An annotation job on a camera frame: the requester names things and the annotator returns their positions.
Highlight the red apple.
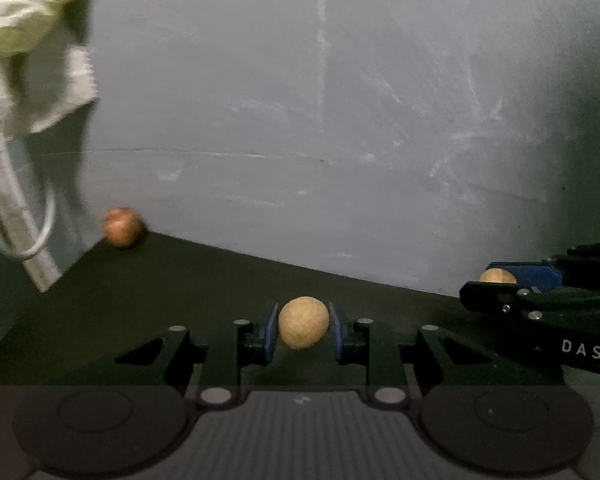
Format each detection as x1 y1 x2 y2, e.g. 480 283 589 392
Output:
102 207 144 247

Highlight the small brown round fruit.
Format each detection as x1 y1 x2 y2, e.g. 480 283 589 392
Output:
278 296 330 350

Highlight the white hanging cloth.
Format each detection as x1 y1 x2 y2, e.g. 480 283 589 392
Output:
0 0 98 136

